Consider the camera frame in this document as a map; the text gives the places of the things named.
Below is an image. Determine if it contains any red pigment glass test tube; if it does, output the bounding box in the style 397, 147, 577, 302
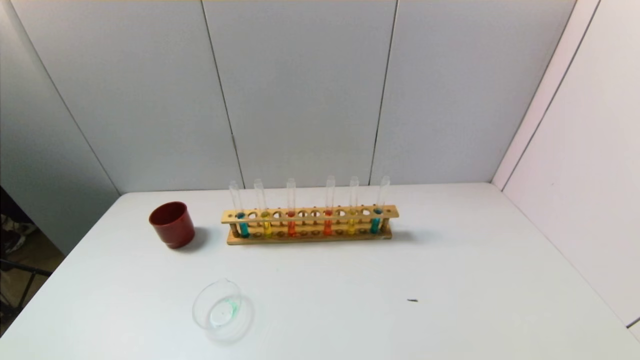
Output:
286, 178, 297, 238
323, 175, 336, 237

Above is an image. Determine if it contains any wooden test tube rack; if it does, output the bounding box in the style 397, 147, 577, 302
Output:
221, 204, 400, 246

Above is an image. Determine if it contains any dark red plastic cup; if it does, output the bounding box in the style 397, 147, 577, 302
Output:
148, 201, 196, 250

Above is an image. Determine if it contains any black metal stand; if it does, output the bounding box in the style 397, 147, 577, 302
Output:
0, 258, 53, 321

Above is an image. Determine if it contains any yellow pigment glass test tube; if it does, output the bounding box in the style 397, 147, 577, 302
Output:
347, 176, 360, 236
253, 178, 273, 239

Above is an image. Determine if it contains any dark floor clutter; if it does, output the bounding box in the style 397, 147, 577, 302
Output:
0, 214, 37, 253

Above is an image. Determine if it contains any blue pigment glass test tube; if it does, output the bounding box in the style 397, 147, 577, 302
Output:
369, 175, 391, 235
228, 180, 250, 239

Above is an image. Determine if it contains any clear glass dish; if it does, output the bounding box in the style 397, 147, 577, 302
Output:
192, 279, 244, 332

